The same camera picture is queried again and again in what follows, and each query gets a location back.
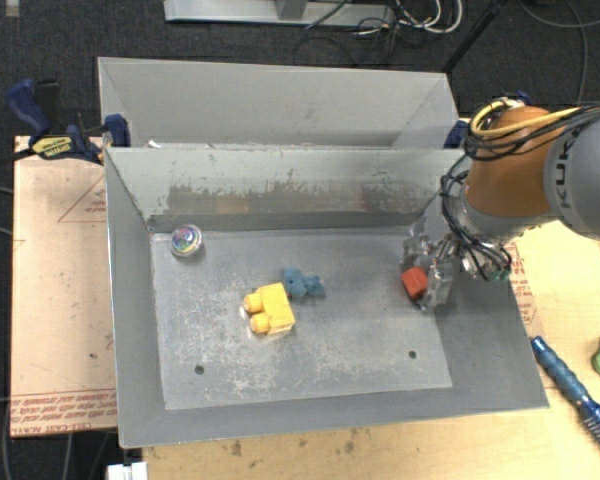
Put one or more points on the brown cardboard board, red print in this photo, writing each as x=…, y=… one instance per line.
x=60, y=288

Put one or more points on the grey metal bin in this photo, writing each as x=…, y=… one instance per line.
x=330, y=348

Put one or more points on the red block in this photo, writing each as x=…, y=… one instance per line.
x=414, y=283

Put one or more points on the blue toy animal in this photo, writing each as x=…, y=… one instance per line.
x=302, y=284

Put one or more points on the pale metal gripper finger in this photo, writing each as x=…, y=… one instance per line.
x=439, y=288
x=416, y=251

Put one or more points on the yellow toy building block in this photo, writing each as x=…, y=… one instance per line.
x=274, y=308

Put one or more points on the clear ball with colour swirl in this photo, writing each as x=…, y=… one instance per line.
x=186, y=240

